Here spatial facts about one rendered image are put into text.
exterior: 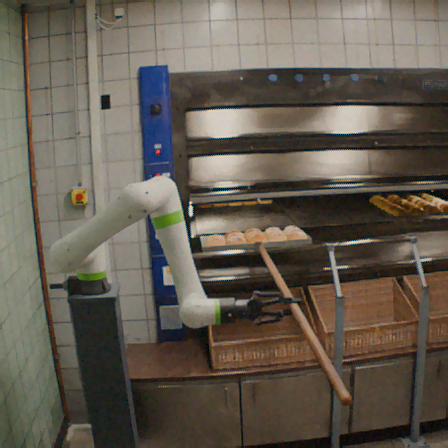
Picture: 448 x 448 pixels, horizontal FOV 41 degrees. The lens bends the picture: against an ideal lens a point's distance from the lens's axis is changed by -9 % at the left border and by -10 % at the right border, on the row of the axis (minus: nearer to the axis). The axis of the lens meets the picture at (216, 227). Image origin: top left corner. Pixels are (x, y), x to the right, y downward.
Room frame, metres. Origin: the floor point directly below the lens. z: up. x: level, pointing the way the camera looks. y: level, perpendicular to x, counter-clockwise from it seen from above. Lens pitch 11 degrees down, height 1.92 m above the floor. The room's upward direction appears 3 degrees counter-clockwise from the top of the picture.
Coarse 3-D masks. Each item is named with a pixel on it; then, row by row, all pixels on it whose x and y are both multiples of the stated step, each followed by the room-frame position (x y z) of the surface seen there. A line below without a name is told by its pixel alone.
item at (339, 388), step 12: (264, 252) 2.94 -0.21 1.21; (276, 276) 2.53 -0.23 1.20; (300, 312) 2.06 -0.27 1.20; (300, 324) 1.96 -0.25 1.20; (312, 336) 1.82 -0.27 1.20; (312, 348) 1.75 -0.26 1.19; (324, 360) 1.63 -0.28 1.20; (336, 372) 1.54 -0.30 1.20; (336, 384) 1.46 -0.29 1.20; (348, 396) 1.38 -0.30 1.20
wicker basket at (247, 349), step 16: (272, 304) 3.49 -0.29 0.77; (304, 304) 3.38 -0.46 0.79; (288, 320) 3.47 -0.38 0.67; (208, 336) 3.39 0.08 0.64; (224, 336) 3.43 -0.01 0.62; (240, 336) 3.43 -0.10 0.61; (256, 336) 3.43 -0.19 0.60; (272, 336) 3.43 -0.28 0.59; (288, 336) 3.05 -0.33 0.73; (304, 336) 3.05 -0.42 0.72; (224, 352) 3.03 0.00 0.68; (240, 352) 3.24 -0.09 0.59; (256, 352) 3.04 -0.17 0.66; (272, 352) 3.19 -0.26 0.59; (288, 352) 3.18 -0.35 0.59; (304, 352) 3.05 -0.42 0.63; (224, 368) 3.03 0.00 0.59
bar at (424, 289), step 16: (368, 240) 3.19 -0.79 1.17; (384, 240) 3.19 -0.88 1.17; (400, 240) 3.19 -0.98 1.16; (416, 240) 3.20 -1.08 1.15; (192, 256) 3.15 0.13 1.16; (208, 256) 3.15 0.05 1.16; (416, 256) 3.13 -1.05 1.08; (336, 272) 3.08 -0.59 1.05; (336, 288) 3.01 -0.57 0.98; (336, 304) 2.96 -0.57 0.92; (336, 320) 2.96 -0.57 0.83; (336, 336) 2.95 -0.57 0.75; (336, 352) 2.95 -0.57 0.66; (336, 368) 2.95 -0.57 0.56; (416, 368) 3.00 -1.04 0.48; (416, 384) 2.98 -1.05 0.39; (336, 400) 2.95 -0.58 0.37; (416, 400) 2.97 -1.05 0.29; (336, 416) 2.95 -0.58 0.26; (416, 416) 2.97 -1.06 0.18; (336, 432) 2.95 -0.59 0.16; (416, 432) 2.97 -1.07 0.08
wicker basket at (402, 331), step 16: (320, 288) 3.51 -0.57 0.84; (352, 288) 3.52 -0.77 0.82; (368, 288) 3.52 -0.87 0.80; (400, 288) 3.42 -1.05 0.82; (352, 304) 3.50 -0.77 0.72; (368, 304) 3.50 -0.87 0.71; (384, 304) 3.50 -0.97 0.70; (400, 304) 3.40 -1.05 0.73; (320, 320) 3.18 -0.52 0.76; (352, 320) 3.47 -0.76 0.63; (368, 320) 3.47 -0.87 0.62; (384, 320) 3.48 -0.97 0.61; (400, 320) 3.38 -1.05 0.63; (416, 320) 3.09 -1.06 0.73; (320, 336) 3.18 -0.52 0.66; (352, 336) 3.06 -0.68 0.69; (368, 336) 3.07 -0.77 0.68; (384, 336) 3.07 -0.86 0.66; (400, 336) 3.08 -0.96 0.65; (416, 336) 3.11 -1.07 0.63; (352, 352) 3.06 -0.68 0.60
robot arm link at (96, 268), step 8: (104, 248) 2.48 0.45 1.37; (96, 256) 2.43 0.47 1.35; (104, 256) 2.47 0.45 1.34; (88, 264) 2.41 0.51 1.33; (96, 264) 2.43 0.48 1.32; (104, 264) 2.46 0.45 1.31; (80, 272) 2.43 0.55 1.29; (88, 272) 2.41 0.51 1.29; (96, 272) 2.42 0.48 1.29; (104, 272) 2.46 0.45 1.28; (88, 280) 2.42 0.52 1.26
